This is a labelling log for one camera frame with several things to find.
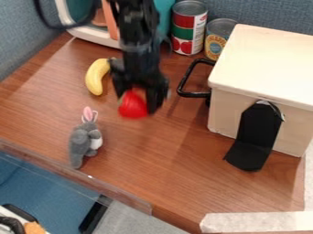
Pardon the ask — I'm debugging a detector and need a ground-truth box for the black cloth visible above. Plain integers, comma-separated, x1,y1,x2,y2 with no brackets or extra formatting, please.
222,100,286,172

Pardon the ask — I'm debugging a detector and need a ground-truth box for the yellow toy banana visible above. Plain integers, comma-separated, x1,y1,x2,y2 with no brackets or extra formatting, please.
84,58,113,97

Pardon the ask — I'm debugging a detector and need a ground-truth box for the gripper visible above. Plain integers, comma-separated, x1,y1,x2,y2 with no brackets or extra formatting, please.
106,42,172,115

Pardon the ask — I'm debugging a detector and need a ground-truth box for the toy microwave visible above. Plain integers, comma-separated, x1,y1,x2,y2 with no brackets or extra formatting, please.
33,0,177,50

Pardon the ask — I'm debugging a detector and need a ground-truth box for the cabinet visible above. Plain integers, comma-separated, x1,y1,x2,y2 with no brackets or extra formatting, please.
206,23,313,158

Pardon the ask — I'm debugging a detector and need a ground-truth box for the grey plush rabbit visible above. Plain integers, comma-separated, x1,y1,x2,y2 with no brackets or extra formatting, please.
67,105,104,170

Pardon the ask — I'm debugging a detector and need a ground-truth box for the red toy strawberry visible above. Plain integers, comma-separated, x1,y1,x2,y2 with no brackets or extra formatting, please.
115,89,149,119

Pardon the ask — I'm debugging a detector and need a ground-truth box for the red and green can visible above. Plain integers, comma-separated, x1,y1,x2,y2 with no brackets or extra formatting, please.
169,0,210,57

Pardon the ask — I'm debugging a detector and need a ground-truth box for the yellow and blue can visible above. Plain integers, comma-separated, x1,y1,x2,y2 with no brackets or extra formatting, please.
202,17,240,62

